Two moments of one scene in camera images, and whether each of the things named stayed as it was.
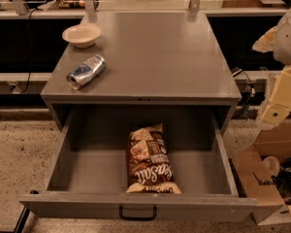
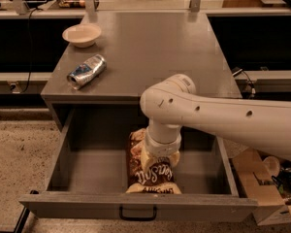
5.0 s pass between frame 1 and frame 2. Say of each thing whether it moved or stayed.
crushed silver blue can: stayed
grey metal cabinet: stayed
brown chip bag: stayed
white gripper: moved
